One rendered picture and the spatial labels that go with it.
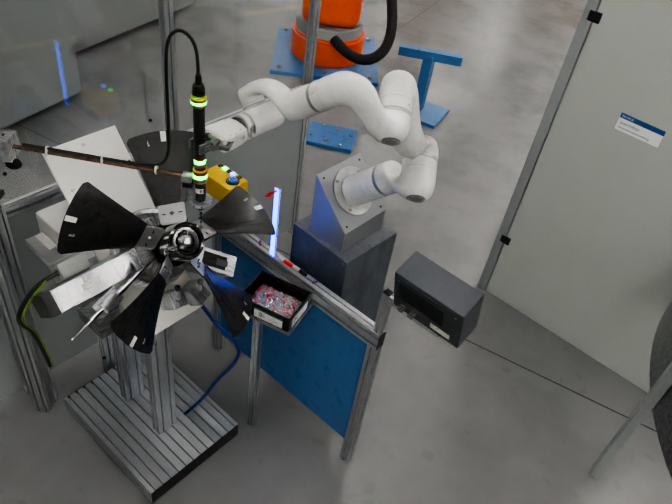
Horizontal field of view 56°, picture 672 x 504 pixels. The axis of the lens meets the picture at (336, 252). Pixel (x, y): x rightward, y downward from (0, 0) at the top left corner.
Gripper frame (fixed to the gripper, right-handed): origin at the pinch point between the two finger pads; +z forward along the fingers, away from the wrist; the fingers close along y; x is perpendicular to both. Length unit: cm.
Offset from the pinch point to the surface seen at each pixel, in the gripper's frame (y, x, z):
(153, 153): 18.5, -11.3, 3.1
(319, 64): 209, -142, -305
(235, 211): 0.3, -32.5, -15.3
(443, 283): -71, -26, -34
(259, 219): -6.0, -34.9, -20.7
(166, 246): -2.5, -29.1, 15.3
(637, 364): -130, -136, -179
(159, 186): 12.4, -19.3, 6.0
